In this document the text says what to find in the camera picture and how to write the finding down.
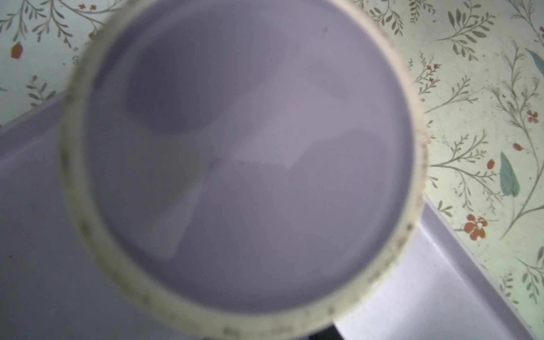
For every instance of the lavender plastic tray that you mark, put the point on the lavender plastic tray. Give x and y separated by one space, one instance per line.
51 290

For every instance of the purple mug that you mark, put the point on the purple mug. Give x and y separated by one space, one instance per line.
243 169

